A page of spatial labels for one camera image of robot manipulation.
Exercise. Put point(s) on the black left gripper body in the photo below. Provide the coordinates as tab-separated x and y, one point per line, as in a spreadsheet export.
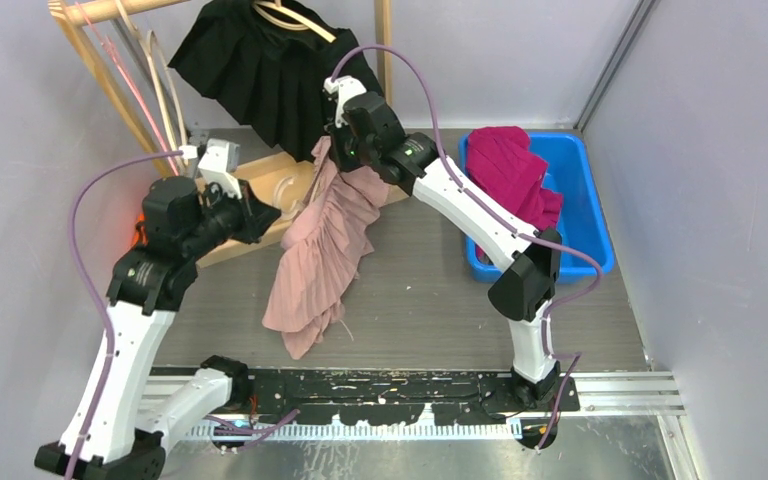
226	218

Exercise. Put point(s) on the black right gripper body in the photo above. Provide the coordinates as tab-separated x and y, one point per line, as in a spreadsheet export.
351	153

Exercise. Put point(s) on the wooden hanger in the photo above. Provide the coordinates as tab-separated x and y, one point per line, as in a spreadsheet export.
283	17
294	191
163	84

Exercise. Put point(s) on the pink pleated garment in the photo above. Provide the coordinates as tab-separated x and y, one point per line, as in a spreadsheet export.
322	251

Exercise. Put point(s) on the magenta dress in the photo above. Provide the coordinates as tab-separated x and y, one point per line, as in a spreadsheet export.
499	160

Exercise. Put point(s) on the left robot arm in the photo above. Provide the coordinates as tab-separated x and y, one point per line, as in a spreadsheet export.
108	437

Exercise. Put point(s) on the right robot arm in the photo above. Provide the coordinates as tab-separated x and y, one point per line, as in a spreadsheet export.
529	267

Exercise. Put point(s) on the wooden hanger under black garment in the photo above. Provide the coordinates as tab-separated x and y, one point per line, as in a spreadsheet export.
283	17

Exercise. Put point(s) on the wooden clothes rack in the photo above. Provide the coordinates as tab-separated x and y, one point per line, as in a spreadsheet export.
262	173

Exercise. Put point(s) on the black garment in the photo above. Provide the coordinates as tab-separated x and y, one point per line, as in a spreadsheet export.
266	77

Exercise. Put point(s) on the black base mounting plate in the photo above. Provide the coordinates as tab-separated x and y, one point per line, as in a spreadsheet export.
384	405

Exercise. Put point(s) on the blue plastic bin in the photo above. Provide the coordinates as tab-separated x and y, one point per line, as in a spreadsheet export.
581	222

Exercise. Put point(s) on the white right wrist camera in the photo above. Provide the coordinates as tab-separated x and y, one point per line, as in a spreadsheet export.
341	90

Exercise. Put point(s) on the aluminium rail frame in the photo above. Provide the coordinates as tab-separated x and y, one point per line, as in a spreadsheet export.
604	394

